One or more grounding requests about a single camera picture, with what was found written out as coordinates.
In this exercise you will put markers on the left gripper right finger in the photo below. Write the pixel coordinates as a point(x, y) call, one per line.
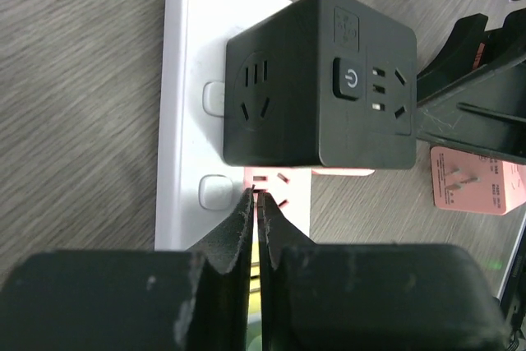
point(370, 296)

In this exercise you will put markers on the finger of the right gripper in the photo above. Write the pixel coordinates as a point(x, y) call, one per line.
point(471, 96)

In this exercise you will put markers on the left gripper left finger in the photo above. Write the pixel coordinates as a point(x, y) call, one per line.
point(196, 299)

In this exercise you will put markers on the white power strip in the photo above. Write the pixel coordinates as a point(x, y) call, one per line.
point(196, 190)

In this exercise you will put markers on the small pink cube plug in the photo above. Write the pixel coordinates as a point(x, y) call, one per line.
point(343, 172)

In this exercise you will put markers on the black cube plug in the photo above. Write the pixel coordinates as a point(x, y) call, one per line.
point(322, 84)

